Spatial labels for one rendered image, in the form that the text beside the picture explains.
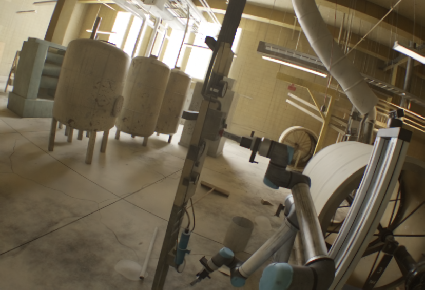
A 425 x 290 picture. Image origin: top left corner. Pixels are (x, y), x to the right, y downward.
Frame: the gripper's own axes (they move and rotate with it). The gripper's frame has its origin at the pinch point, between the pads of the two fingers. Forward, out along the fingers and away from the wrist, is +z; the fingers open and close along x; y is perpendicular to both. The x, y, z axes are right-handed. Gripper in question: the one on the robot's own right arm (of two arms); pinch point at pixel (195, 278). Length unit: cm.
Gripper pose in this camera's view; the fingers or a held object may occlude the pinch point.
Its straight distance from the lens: 176.9
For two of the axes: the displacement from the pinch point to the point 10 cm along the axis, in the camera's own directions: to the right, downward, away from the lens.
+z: -6.6, 7.5, 1.1
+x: 2.4, 0.7, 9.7
